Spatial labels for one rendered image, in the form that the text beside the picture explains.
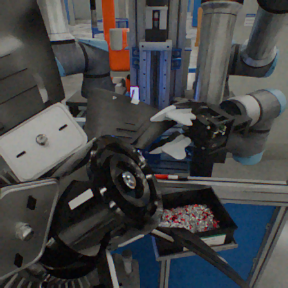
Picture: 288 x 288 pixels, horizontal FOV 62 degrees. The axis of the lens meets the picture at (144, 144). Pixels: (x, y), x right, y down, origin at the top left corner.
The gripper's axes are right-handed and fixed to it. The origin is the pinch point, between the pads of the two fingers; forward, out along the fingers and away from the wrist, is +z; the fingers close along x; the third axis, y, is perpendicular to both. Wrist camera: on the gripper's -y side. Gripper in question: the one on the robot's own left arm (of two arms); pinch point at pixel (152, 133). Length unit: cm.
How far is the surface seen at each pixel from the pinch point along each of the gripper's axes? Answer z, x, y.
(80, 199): 18.9, -8.0, 15.7
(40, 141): 20.2, -9.4, 7.0
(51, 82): 16.8, -13.5, 1.0
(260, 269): -52, 78, 17
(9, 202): 24.3, -10.3, 15.4
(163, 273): -7, 56, 4
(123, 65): -161, 109, -324
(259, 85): -167, 51, -81
